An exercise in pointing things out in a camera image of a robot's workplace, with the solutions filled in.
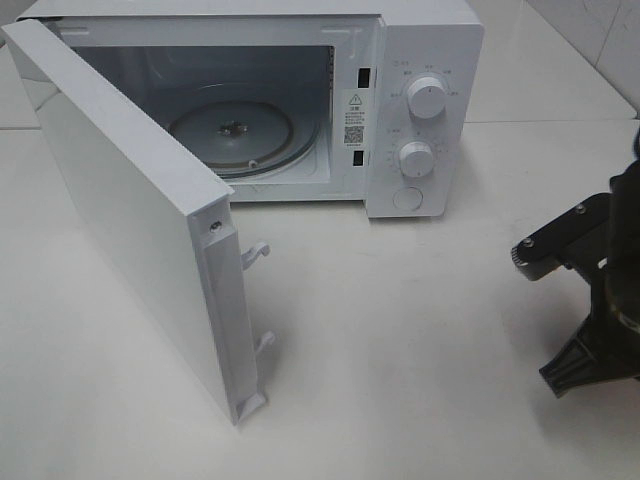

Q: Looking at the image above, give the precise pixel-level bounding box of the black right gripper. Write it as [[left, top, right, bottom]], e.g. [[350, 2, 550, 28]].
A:
[[511, 164, 639, 398]]

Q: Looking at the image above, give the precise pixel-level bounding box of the round white door button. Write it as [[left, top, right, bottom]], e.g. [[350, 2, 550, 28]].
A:
[[393, 187, 423, 211]]

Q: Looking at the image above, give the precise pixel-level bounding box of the white microwave knob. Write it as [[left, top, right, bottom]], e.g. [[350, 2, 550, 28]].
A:
[[406, 74, 447, 119], [398, 141, 435, 178]]

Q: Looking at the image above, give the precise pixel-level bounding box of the white microwave door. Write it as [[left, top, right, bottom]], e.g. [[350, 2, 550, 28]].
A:
[[2, 20, 273, 423]]

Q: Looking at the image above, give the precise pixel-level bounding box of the white microwave oven body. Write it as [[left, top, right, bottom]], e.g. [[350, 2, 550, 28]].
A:
[[10, 1, 484, 218]]

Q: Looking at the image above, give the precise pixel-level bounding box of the white warning label sticker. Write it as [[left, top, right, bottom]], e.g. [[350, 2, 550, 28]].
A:
[[339, 88, 371, 149]]

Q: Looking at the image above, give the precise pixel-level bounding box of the glass microwave turntable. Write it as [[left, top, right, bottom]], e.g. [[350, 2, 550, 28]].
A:
[[169, 100, 320, 179]]

